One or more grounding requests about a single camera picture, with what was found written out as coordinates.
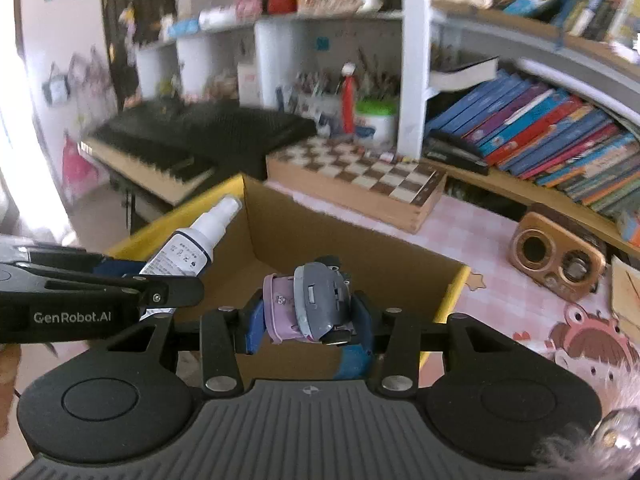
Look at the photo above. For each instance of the blue tissue pack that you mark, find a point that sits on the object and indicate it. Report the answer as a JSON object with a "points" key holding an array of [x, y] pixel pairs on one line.
{"points": [[184, 29]]}

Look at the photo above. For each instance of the white tub green lid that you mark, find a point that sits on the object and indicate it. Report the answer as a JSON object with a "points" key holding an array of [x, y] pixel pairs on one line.
{"points": [[375, 127]]}

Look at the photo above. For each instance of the small white carton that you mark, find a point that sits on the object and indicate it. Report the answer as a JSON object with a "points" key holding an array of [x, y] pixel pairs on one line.
{"points": [[247, 85]]}

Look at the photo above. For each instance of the dark wooden door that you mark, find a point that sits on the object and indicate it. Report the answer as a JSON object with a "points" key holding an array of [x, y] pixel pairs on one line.
{"points": [[135, 35]]}

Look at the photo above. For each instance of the wooden chessboard box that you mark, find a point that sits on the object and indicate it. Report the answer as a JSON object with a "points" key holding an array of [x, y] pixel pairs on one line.
{"points": [[350, 175]]}

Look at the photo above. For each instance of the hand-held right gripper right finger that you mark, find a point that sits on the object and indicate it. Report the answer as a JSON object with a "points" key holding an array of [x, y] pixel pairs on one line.
{"points": [[362, 327]]}

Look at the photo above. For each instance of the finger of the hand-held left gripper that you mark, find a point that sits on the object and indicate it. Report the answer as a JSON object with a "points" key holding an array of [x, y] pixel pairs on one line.
{"points": [[175, 292], [117, 268]]}

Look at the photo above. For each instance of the purple grey toy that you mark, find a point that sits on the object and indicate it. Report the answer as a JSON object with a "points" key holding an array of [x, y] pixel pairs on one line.
{"points": [[310, 300]]}

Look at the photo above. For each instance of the black electronic keyboard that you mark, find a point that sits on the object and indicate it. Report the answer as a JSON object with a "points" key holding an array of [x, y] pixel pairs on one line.
{"points": [[200, 130]]}

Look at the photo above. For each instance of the white desk bookshelf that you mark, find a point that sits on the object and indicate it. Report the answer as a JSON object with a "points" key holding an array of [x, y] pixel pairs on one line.
{"points": [[415, 60]]}

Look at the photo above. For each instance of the yellow cardboard box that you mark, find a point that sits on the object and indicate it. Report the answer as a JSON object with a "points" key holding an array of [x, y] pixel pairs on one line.
{"points": [[350, 255]]}

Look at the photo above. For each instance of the row of colourful slanted books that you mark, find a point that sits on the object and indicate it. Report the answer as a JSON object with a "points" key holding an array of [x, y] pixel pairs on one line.
{"points": [[550, 135]]}

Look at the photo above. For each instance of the white spray bottle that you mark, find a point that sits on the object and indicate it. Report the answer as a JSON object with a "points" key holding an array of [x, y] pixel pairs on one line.
{"points": [[185, 255]]}

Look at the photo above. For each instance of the pink fluffy charm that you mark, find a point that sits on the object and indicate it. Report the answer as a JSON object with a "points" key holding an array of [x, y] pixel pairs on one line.
{"points": [[610, 435]]}

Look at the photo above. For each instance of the small pink box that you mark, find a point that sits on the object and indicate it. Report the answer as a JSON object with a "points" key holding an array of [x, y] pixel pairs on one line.
{"points": [[249, 5]]}

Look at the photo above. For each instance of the white tissue pack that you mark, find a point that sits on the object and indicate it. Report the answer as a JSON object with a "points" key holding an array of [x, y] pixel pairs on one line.
{"points": [[217, 17]]}

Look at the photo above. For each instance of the thick black cover book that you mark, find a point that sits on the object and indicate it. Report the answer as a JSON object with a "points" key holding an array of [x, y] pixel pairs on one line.
{"points": [[460, 77]]}

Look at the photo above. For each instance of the white side shelf unit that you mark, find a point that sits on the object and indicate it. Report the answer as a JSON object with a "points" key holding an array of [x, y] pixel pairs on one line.
{"points": [[270, 60]]}

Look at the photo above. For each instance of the red bottle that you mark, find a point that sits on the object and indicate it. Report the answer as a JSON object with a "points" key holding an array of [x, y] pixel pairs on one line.
{"points": [[348, 105]]}

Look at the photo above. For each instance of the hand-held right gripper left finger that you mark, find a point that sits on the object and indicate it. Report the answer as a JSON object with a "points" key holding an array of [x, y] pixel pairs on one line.
{"points": [[255, 327]]}

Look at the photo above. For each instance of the pen holder with pens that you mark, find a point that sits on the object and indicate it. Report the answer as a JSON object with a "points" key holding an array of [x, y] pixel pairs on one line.
{"points": [[320, 107]]}

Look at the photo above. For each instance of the wooden retro radio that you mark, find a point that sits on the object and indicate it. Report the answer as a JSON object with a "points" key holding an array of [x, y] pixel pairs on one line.
{"points": [[550, 255]]}

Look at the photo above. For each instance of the tan cardboard sheets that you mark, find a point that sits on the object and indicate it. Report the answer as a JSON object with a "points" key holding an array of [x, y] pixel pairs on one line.
{"points": [[627, 290]]}

